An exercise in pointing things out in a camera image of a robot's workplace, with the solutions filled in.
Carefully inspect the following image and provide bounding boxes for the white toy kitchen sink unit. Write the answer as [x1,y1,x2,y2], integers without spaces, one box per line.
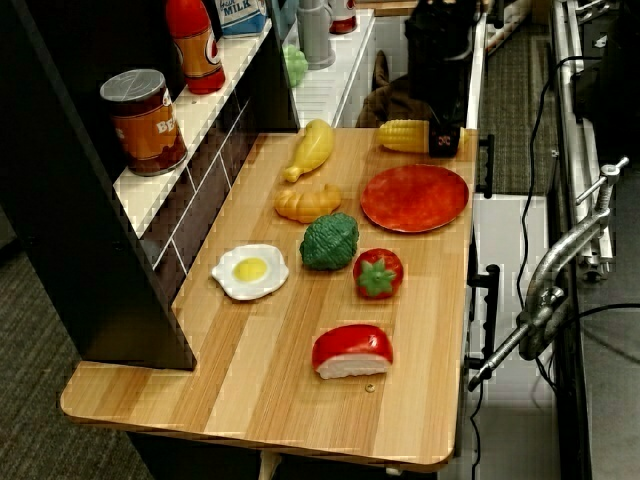
[288,8,489,132]

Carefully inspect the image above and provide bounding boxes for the red toy sushi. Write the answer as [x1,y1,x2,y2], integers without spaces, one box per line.
[311,323,395,381]

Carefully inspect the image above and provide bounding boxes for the metal C-clamp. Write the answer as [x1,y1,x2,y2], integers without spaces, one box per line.
[466,156,631,393]

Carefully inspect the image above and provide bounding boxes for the grey toy faucet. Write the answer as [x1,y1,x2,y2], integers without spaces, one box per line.
[296,0,338,71]

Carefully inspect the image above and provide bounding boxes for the toy tomato can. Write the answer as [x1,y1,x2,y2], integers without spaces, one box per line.
[328,0,359,36]

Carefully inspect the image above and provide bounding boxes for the light green toy vegetable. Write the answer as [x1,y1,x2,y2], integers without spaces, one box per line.
[281,43,310,89]

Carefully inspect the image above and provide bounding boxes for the yellow toy corn cob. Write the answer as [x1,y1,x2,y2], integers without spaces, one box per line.
[377,118,473,154]

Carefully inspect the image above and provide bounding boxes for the brown cloth in sink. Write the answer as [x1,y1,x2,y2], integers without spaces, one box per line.
[355,49,437,129]

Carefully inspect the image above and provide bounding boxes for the toy milk carton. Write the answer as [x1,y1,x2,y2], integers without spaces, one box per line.
[213,0,270,39]

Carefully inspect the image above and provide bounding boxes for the aluminium frame rail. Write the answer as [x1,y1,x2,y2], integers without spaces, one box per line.
[548,0,617,275]

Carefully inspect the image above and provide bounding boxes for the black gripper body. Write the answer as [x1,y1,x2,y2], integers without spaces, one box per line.
[406,54,475,130]

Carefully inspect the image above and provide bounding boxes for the toy beans can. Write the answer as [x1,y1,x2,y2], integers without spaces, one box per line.
[98,68,190,178]

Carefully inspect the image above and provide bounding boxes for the black cabinet door handle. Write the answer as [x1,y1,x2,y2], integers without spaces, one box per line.
[475,133,497,199]
[465,263,502,365]

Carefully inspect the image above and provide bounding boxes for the green toy broccoli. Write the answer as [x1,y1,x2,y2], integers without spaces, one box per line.
[298,211,361,273]

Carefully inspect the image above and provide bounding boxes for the red toy ketchup bottle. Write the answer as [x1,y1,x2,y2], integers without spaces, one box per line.
[164,0,227,96]

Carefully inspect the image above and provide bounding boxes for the red toy tomato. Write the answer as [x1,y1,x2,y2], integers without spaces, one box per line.
[352,247,405,301]

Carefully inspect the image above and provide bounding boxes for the red round plate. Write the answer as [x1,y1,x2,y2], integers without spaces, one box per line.
[359,163,471,235]

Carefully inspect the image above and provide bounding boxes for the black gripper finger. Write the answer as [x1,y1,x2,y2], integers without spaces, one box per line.
[427,121,463,159]

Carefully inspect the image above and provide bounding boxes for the black cable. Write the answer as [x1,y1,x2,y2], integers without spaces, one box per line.
[514,53,602,314]

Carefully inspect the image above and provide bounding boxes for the toy croissant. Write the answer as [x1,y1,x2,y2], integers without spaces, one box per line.
[273,182,344,225]

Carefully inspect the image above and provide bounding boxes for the black toy kitchen hutch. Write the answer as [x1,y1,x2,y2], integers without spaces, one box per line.
[0,0,302,372]

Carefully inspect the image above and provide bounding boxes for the white toy fried egg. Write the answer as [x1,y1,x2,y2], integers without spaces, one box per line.
[210,243,291,302]

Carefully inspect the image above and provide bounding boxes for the yellow toy banana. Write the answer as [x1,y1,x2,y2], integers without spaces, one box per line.
[282,118,336,184]

